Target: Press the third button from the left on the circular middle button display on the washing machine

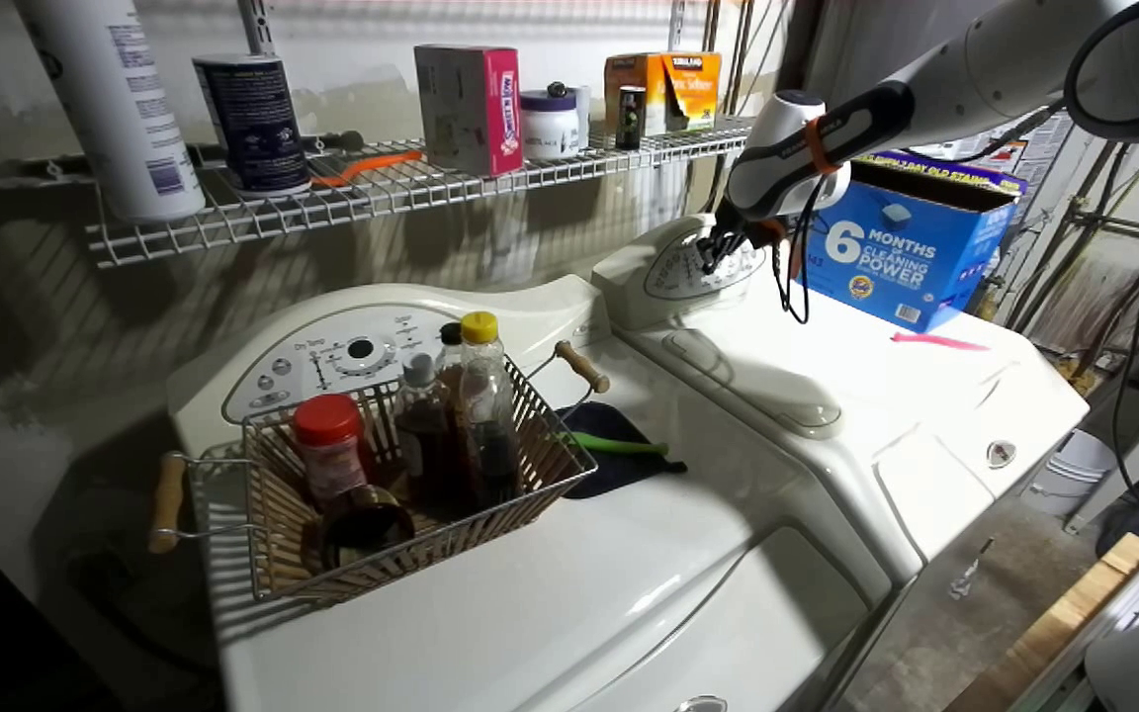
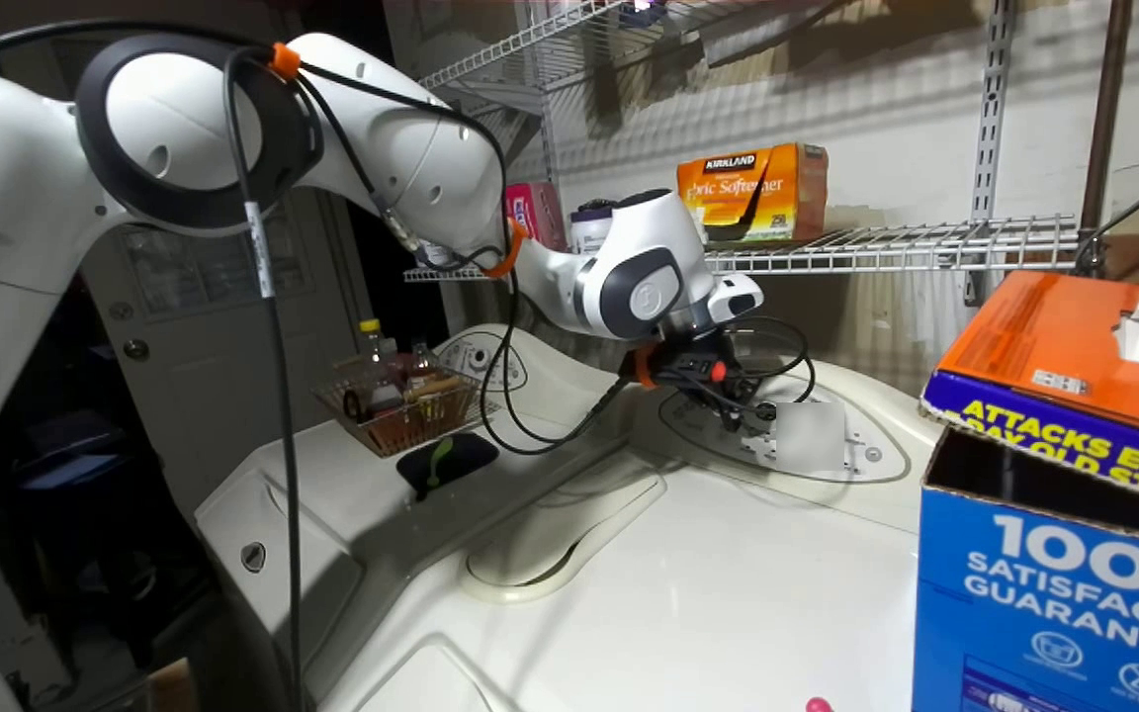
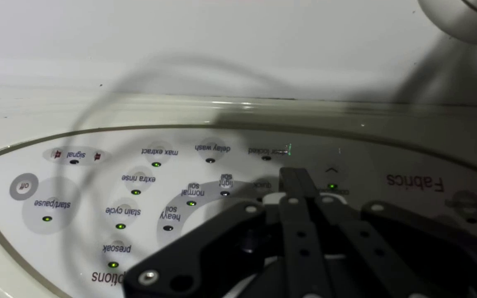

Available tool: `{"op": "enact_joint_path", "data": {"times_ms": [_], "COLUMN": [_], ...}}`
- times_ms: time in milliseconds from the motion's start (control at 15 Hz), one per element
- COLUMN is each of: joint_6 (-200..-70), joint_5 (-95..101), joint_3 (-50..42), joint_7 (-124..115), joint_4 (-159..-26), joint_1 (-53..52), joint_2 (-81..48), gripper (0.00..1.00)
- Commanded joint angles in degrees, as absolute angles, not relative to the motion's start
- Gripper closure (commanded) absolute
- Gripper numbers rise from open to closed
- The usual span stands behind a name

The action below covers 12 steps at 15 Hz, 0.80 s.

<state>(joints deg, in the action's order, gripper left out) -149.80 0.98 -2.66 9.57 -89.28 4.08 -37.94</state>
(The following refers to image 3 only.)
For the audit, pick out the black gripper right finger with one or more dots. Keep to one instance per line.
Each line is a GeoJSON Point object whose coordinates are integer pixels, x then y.
{"type": "Point", "coordinates": [414, 253]}

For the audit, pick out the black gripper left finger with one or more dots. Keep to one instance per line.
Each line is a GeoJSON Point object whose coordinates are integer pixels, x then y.
{"type": "Point", "coordinates": [222, 248]}

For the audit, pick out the white washing machine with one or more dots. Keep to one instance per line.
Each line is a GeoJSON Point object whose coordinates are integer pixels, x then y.
{"type": "Point", "coordinates": [194, 33]}

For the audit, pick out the grey round off button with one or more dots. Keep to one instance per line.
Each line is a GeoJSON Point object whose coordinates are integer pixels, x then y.
{"type": "Point", "coordinates": [23, 185]}

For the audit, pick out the white washer control panel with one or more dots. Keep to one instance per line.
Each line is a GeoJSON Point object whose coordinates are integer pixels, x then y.
{"type": "Point", "coordinates": [83, 182]}

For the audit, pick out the grey round control knob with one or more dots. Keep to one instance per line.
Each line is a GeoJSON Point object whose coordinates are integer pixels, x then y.
{"type": "Point", "coordinates": [464, 22]}

